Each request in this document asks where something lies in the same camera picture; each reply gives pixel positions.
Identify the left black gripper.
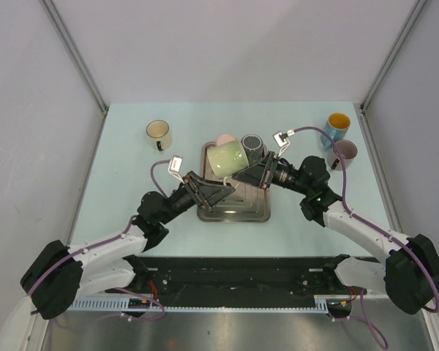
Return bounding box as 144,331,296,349
158,171,234,224

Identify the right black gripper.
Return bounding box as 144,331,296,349
232,151,311,196

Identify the green mug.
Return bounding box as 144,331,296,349
206,140,249,189

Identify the cream mug black handle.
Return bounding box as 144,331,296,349
146,120,173,151

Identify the purple mug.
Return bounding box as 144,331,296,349
327,140,358,171

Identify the blue butterfly mug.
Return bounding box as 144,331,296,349
323,113,351,141

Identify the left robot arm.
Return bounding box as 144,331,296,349
20,172,235,320

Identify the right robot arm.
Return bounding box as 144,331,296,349
232,152,439,314

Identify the dark grey mug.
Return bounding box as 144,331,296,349
241,134,265,166

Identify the pink orange mug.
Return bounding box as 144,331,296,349
215,134,236,146

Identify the steel tray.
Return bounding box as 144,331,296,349
197,142,271,222

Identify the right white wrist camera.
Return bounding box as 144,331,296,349
273,129,295,159

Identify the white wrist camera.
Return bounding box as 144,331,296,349
273,129,295,159
168,155,184,183

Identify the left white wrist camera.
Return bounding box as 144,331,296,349
168,155,184,183

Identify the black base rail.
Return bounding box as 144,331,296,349
58,254,389,312

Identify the white slotted cable duct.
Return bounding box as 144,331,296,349
67,294,351,314

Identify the left aluminium frame post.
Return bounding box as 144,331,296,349
40,0,109,117

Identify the aluminium frame post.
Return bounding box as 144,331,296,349
359,0,430,113
40,0,109,117

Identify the right aluminium frame post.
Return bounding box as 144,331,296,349
359,0,430,113

